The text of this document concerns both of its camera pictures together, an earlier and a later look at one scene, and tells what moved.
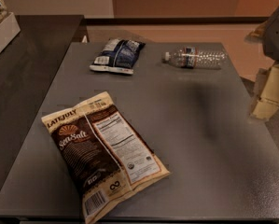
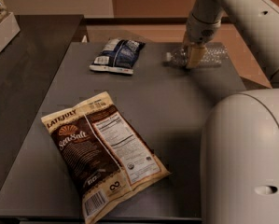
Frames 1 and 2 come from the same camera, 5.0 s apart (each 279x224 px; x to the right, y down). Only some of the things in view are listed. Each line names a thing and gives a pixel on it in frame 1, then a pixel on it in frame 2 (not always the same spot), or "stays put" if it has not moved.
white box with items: (4, 25) stays put
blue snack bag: (118, 55) stays put
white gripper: (277, 36) to (201, 30)
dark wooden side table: (20, 83) stays put
